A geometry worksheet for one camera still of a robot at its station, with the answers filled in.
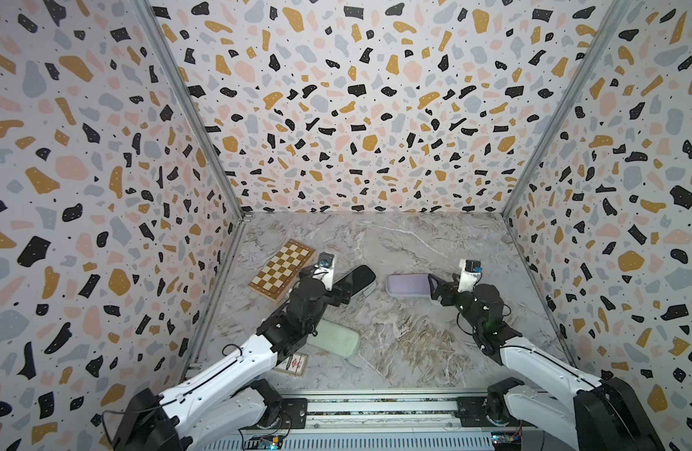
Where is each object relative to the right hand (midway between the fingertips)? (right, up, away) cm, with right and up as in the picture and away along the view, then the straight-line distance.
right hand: (444, 275), depth 84 cm
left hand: (-31, +3, -8) cm, 32 cm away
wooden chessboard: (-53, 0, +16) cm, 55 cm away
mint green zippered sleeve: (-33, -19, -1) cm, 38 cm away
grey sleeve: (-8, -6, +19) cm, 21 cm away
